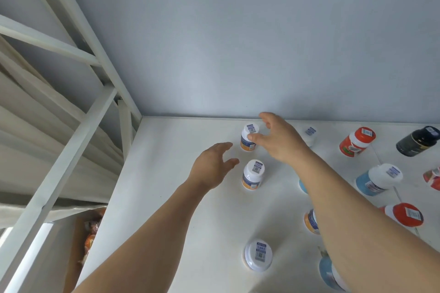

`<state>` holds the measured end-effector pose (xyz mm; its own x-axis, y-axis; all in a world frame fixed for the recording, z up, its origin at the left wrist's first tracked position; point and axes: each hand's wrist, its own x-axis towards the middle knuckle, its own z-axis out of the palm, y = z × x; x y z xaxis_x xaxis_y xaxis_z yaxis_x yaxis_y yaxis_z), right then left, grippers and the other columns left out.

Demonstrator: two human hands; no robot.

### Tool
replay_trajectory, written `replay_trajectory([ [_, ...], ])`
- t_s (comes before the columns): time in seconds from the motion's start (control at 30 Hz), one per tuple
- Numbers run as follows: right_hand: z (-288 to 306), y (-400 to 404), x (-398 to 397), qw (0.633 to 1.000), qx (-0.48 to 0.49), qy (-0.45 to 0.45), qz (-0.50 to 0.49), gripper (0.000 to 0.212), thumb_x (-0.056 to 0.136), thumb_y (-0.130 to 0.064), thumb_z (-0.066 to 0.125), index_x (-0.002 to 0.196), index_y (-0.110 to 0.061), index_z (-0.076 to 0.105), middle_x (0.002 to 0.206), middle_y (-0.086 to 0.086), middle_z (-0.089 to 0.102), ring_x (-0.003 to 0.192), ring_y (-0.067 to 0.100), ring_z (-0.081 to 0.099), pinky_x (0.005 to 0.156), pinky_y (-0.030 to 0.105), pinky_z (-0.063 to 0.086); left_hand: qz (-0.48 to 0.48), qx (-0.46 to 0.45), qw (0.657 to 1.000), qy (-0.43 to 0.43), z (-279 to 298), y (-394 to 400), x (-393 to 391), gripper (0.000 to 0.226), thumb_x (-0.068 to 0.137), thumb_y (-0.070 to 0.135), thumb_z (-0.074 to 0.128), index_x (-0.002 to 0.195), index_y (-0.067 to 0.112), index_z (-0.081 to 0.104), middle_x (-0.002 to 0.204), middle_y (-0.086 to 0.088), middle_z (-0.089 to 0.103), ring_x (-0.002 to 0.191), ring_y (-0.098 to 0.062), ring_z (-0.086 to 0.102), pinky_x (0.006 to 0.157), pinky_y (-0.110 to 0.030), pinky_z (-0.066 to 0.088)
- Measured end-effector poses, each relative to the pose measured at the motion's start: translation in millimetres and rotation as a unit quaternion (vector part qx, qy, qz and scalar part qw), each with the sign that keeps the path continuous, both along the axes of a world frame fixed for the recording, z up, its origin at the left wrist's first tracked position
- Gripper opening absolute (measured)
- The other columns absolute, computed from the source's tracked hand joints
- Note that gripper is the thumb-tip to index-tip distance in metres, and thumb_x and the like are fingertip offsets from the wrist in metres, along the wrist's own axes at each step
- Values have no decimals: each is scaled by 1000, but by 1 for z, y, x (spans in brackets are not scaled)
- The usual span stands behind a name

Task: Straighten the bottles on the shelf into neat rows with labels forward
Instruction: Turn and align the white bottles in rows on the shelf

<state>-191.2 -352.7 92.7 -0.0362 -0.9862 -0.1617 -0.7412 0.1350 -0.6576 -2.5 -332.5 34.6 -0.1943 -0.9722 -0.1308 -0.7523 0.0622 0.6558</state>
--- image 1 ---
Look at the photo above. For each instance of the person's left forearm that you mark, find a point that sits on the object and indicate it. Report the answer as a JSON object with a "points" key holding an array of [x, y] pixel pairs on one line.
{"points": [[147, 244]]}

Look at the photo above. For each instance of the red snack packets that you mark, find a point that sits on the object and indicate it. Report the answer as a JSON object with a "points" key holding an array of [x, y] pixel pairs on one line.
{"points": [[90, 234]]}

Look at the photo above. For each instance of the person's right hand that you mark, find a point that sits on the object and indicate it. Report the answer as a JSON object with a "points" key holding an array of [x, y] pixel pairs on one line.
{"points": [[285, 141]]}

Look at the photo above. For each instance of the red bottle red cap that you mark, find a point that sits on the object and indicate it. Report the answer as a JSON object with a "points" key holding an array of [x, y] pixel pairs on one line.
{"points": [[357, 141], [405, 215], [433, 179]]}

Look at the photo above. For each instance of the black bottle black cap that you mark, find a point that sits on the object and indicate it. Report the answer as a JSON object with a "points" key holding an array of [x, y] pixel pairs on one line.
{"points": [[417, 140]]}

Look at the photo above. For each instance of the white metal shelf rack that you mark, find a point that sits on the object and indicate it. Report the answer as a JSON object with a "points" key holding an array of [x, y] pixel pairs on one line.
{"points": [[70, 152]]}

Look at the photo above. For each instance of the person's left hand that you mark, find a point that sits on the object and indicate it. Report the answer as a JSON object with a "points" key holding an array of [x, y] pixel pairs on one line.
{"points": [[206, 169]]}

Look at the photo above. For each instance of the cardboard box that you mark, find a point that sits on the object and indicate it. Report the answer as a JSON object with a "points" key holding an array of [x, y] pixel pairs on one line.
{"points": [[74, 262]]}

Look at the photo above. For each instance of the person's right forearm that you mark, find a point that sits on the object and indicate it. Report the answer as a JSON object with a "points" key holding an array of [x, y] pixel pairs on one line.
{"points": [[361, 234]]}

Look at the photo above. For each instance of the white bottle orange label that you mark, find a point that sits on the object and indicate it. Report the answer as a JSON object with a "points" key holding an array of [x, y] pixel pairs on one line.
{"points": [[310, 222], [257, 255], [253, 174], [245, 143]]}

